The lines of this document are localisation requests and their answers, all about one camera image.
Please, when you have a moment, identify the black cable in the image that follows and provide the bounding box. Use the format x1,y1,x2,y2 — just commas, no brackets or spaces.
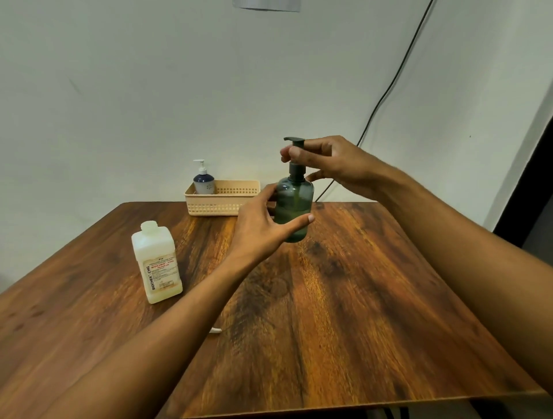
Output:
315,0,434,203

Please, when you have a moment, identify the person's right forearm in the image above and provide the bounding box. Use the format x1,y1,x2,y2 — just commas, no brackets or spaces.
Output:
374,168,553,396

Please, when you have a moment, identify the green translucent bottle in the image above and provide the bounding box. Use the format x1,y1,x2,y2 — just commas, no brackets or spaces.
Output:
273,175,315,243

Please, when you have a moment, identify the beige plastic basket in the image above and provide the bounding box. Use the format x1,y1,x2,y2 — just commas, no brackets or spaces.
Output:
184,180,261,217

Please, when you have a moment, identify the black pump dispenser top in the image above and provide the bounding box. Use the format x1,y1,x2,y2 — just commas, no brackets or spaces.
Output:
283,137,307,183

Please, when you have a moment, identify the person's right hand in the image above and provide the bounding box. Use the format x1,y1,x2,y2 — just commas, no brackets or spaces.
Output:
280,136,396,200

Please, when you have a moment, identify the white labelled plastic bottle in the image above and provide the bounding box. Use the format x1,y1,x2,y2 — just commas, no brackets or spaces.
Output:
131,220,183,305

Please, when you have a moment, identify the white and blue pump bottle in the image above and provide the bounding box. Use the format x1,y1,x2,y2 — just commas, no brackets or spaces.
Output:
193,159,215,195

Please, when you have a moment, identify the person's left forearm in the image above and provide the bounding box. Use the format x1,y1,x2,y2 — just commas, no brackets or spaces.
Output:
41,252,260,419

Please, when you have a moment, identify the person's left hand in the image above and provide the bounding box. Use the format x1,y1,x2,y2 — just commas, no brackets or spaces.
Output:
225,183,315,271

